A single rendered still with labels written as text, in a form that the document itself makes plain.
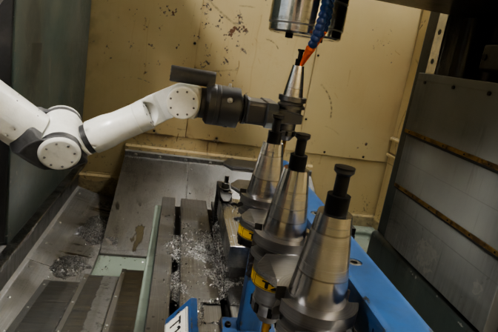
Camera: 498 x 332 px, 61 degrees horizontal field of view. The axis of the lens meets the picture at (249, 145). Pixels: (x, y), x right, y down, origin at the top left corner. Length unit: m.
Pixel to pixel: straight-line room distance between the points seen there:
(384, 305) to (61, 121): 0.72
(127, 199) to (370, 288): 1.49
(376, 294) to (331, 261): 0.07
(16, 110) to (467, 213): 0.97
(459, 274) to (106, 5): 1.60
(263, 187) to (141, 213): 1.25
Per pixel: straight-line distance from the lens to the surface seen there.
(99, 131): 0.90
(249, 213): 0.49
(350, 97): 2.08
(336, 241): 0.31
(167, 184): 1.85
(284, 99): 0.92
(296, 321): 0.32
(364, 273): 0.39
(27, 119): 0.89
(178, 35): 1.91
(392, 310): 0.35
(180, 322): 0.76
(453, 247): 1.14
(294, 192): 0.41
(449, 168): 1.15
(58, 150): 0.88
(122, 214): 1.73
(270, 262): 0.39
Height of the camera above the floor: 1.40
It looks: 12 degrees down
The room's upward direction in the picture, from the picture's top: 9 degrees clockwise
